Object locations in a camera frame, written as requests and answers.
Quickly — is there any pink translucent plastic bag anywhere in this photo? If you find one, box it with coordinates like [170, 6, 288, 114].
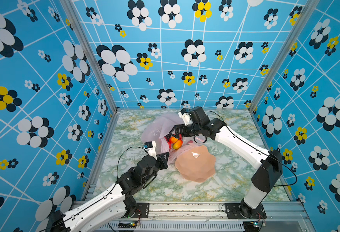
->
[141, 113, 199, 162]

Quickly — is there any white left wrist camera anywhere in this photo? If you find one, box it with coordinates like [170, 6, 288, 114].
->
[143, 141, 157, 159]

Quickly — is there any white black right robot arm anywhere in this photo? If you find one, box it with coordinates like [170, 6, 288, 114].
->
[169, 106, 283, 218]

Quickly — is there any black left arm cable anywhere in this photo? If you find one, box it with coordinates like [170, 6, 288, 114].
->
[42, 145, 146, 232]

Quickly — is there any beige wavy fruit bowl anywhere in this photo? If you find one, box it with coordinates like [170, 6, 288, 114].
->
[175, 146, 216, 183]

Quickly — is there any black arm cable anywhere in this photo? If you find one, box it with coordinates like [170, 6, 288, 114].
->
[42, 145, 146, 232]
[192, 110, 298, 188]

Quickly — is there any left aluminium corner post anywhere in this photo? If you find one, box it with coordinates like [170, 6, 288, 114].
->
[60, 0, 118, 114]

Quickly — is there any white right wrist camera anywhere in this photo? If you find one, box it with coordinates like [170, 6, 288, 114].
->
[178, 109, 193, 126]

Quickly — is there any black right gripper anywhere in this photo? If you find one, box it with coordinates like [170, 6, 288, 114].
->
[169, 124, 203, 139]

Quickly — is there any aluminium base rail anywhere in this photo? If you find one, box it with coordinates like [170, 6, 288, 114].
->
[62, 200, 315, 232]

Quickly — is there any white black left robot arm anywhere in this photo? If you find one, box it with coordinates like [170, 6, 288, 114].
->
[43, 152, 169, 232]

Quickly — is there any right aluminium corner post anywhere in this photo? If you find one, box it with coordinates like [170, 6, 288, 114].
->
[249, 0, 320, 115]

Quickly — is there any aluminium corner post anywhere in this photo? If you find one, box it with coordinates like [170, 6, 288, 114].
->
[249, 0, 320, 115]
[60, 0, 118, 114]

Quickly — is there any yellow red mango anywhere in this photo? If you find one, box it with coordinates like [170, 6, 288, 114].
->
[169, 136, 179, 144]
[172, 140, 183, 150]

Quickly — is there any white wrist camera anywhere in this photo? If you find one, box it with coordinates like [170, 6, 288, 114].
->
[143, 141, 157, 159]
[178, 109, 193, 126]

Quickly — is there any red wrinkled apple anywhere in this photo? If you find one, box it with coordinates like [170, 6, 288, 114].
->
[164, 138, 172, 150]

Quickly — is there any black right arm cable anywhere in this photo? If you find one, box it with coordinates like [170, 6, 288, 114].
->
[192, 110, 298, 188]

